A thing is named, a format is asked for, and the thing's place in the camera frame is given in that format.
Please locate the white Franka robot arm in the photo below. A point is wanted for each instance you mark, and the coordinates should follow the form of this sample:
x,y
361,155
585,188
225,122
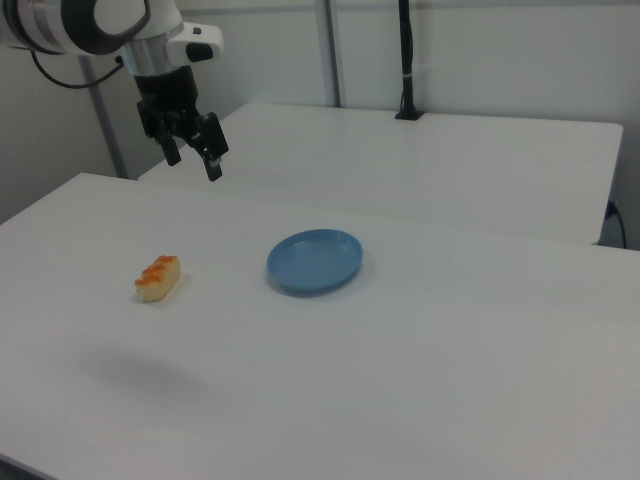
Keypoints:
x,y
100,22

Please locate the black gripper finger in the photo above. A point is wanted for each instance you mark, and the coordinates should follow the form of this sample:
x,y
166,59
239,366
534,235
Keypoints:
x,y
172,151
212,140

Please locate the grey metal frame post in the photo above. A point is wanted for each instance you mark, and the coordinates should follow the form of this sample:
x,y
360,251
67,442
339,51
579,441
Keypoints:
x,y
105,130

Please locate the black pole with base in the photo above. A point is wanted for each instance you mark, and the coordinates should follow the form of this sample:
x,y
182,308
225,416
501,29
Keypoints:
x,y
409,65

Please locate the white side table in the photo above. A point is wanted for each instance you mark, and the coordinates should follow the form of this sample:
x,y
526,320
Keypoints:
x,y
425,165

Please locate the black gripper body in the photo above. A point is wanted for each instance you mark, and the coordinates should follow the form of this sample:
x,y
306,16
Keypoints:
x,y
165,92

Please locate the blue plastic plate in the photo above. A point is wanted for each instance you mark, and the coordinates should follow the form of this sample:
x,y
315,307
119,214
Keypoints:
x,y
315,262

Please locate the toy bread with orange topping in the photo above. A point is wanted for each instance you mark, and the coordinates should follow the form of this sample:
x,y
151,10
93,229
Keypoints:
x,y
157,282

